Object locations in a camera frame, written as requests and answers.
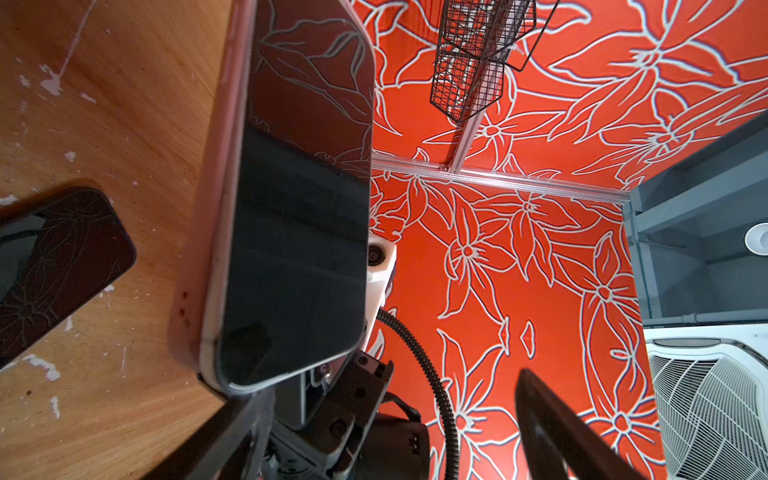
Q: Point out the black wire basket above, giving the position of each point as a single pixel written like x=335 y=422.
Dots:
x=478 y=41

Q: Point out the round white ceiling light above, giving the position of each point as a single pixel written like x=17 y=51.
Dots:
x=756 y=239

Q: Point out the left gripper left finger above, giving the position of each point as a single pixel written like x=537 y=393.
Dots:
x=230 y=445

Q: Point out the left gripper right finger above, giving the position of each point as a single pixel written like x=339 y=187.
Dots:
x=556 y=442

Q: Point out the black phone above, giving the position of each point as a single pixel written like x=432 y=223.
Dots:
x=57 y=253

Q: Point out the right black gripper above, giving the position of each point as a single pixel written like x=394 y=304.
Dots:
x=340 y=421

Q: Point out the white ceiling air conditioner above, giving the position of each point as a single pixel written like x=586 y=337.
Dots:
x=710 y=385

